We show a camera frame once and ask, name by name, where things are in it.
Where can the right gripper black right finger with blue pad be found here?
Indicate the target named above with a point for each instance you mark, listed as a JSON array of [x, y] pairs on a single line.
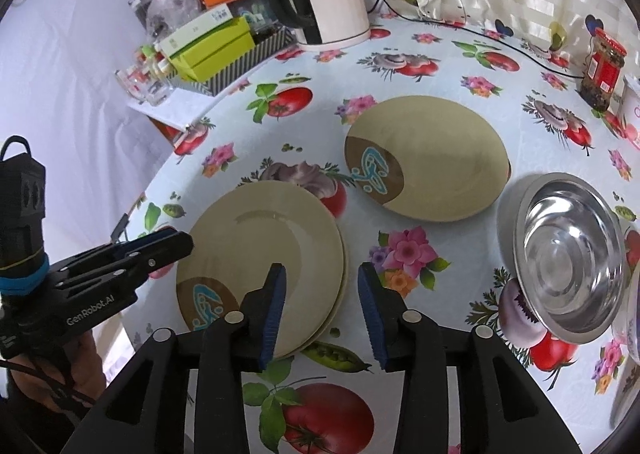
[[502, 410]]

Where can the white plate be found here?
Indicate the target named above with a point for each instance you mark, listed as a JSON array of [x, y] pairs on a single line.
[[626, 328]]

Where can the lime green box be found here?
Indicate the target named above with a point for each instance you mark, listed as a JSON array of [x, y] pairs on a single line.
[[214, 51]]

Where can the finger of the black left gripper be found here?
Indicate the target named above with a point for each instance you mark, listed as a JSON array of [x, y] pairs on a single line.
[[160, 248]]

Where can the red lid sauce jar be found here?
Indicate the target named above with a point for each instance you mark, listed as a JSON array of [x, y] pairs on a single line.
[[605, 63]]

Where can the beige plate with brown logo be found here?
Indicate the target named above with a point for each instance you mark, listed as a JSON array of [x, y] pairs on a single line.
[[248, 230]]

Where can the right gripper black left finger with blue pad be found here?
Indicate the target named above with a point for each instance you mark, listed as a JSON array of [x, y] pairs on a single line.
[[144, 408]]

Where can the clear glass jar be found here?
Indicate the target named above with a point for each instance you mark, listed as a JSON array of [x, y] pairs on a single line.
[[160, 18]]

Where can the beige plate bottom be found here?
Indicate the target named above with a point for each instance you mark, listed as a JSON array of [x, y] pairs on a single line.
[[329, 319]]

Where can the white yogurt tub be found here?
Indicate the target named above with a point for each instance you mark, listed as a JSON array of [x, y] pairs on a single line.
[[629, 111]]

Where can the white green carton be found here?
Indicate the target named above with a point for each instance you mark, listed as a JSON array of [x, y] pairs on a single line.
[[197, 28]]

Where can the beige plate right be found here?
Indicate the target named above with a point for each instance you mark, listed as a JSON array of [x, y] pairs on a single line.
[[427, 158]]

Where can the small glass cup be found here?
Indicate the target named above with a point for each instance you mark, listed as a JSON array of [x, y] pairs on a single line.
[[147, 82]]

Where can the striped storage box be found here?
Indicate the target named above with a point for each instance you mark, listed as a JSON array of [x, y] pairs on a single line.
[[280, 40]]

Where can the person's left hand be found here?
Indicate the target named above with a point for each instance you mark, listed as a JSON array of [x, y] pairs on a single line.
[[85, 367]]

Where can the steel bowl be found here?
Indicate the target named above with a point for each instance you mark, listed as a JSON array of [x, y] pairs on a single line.
[[567, 249]]

